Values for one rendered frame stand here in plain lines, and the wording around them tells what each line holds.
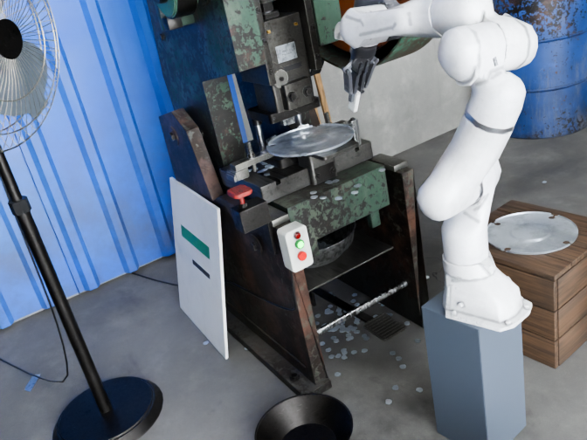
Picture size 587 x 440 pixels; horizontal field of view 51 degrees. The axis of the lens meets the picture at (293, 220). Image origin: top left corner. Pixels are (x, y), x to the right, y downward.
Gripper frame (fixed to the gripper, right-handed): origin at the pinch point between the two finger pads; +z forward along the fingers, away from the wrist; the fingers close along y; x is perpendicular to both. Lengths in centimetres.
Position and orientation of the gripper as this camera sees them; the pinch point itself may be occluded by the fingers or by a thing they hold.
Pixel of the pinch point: (354, 100)
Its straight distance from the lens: 193.0
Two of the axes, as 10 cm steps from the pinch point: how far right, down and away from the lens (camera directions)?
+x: -6.0, -6.1, 5.2
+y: 8.0, -3.9, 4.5
